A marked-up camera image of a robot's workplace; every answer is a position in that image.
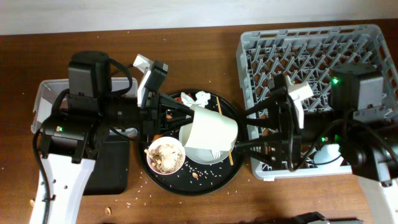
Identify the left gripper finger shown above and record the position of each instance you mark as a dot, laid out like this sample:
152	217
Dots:
175	123
170	103

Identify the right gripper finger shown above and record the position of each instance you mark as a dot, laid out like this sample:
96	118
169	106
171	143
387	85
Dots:
270	105
260	148

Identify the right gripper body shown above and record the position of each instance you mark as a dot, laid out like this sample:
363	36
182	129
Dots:
290	127

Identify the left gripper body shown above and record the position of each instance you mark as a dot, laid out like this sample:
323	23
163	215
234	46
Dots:
149	116

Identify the white plastic fork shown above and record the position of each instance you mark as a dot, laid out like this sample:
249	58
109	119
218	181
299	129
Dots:
216	154

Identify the white paper cup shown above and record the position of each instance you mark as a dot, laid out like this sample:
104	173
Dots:
209	130

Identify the grey plate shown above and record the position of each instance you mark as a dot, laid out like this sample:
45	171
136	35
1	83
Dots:
203	156

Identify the wooden chopstick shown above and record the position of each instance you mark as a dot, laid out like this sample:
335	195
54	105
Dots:
220	112

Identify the light blue cup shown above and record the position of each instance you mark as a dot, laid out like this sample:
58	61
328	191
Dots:
328	156

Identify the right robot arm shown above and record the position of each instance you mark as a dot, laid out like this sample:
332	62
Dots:
356	123

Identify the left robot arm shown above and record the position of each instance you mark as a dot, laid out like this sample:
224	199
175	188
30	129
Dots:
68	142

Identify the grey dishwasher rack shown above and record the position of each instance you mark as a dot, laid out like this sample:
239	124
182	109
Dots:
310	55

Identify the red snack wrapper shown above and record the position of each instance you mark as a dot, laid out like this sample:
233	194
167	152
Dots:
179	99

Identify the orange carrot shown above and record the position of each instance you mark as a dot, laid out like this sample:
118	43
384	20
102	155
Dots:
157	137

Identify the pink bowl of food scraps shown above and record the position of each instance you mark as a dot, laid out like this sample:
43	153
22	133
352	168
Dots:
165	155

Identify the crumpled white napkin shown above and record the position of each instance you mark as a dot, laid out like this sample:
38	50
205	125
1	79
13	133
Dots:
201	99

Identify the round black tray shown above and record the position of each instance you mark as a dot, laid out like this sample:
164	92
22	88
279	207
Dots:
210	177

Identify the black plastic bin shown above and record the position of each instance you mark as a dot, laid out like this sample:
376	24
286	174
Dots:
110	174

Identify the nut shell on table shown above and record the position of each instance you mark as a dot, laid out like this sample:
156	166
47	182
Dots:
107	211

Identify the clear plastic bin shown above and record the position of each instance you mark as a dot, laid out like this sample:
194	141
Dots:
50	89

